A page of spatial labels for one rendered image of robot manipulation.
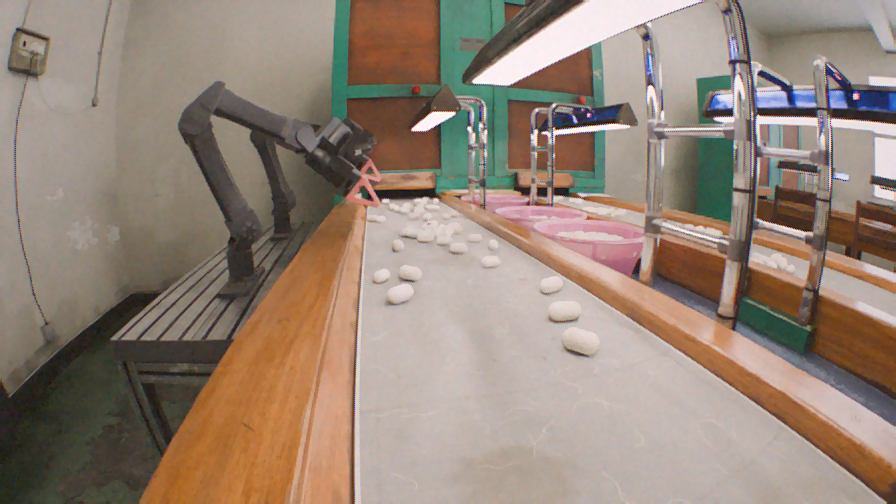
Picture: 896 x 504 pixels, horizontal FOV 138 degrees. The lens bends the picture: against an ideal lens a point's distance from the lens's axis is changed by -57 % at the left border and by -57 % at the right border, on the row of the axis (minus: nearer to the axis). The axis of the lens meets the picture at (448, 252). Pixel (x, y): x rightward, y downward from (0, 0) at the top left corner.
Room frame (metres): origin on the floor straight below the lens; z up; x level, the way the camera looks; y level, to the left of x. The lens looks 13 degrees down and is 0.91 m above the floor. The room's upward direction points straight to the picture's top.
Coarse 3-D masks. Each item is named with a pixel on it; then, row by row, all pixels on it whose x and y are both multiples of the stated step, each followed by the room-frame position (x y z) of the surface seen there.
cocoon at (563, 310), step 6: (552, 306) 0.39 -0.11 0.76; (558, 306) 0.39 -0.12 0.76; (564, 306) 0.39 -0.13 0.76; (570, 306) 0.39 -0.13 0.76; (576, 306) 0.39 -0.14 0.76; (552, 312) 0.39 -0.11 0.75; (558, 312) 0.38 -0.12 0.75; (564, 312) 0.38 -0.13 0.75; (570, 312) 0.38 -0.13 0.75; (576, 312) 0.39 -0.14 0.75; (552, 318) 0.39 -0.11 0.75; (558, 318) 0.38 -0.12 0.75; (564, 318) 0.38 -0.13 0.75; (570, 318) 0.39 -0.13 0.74
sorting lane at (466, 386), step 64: (384, 256) 0.70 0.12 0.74; (448, 256) 0.70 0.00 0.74; (512, 256) 0.69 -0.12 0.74; (384, 320) 0.40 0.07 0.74; (448, 320) 0.40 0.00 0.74; (512, 320) 0.40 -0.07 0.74; (576, 320) 0.39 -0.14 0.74; (384, 384) 0.27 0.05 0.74; (448, 384) 0.27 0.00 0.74; (512, 384) 0.27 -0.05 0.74; (576, 384) 0.26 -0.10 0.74; (640, 384) 0.25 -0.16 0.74; (704, 384) 0.23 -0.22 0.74; (384, 448) 0.19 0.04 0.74; (448, 448) 0.19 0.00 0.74; (512, 448) 0.19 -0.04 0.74; (576, 448) 0.18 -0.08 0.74; (640, 448) 0.17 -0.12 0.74; (704, 448) 0.16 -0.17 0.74; (768, 448) 0.13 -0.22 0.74
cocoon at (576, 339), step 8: (568, 328) 0.33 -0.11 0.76; (576, 328) 0.32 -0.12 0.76; (568, 336) 0.32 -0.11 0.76; (576, 336) 0.31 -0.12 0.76; (584, 336) 0.31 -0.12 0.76; (592, 336) 0.31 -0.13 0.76; (568, 344) 0.32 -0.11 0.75; (576, 344) 0.31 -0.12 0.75; (584, 344) 0.30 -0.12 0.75; (592, 344) 0.30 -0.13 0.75; (584, 352) 0.30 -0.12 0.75; (592, 352) 0.30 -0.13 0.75
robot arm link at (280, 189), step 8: (264, 144) 1.30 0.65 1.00; (272, 144) 1.33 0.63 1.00; (264, 152) 1.30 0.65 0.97; (272, 152) 1.32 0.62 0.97; (264, 160) 1.31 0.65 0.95; (272, 160) 1.30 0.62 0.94; (272, 168) 1.30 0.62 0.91; (280, 168) 1.33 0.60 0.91; (272, 176) 1.30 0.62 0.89; (280, 176) 1.31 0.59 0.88; (272, 184) 1.30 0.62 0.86; (280, 184) 1.30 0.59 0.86; (288, 184) 1.35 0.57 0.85; (272, 192) 1.30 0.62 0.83; (280, 192) 1.29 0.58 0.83; (288, 192) 1.31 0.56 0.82; (272, 200) 1.30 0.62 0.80; (288, 200) 1.29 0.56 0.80; (296, 200) 1.35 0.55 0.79; (288, 208) 1.30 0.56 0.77
